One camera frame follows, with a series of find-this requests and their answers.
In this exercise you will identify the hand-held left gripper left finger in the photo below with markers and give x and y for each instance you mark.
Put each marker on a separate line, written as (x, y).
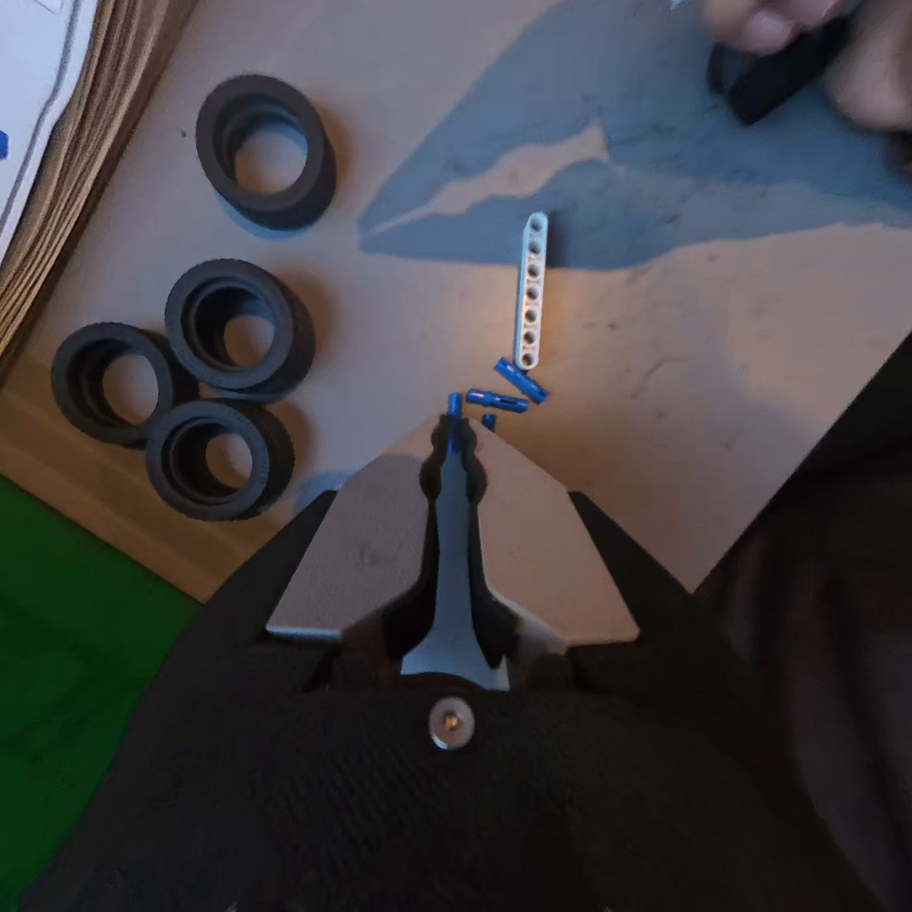
(349, 563)

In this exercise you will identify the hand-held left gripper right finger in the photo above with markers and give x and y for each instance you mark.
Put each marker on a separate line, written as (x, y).
(556, 570)

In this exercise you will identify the green plastic bin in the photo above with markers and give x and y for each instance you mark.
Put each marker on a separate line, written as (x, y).
(71, 677)

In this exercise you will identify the white toy beam with holes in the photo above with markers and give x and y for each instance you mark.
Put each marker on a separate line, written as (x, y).
(535, 260)

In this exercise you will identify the toy car instruction booklet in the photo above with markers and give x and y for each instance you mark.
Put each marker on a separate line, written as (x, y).
(92, 107)

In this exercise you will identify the person's right hand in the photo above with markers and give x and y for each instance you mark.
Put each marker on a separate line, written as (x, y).
(876, 64)

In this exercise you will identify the person's dark clothing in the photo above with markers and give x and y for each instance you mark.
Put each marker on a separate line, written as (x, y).
(819, 641)

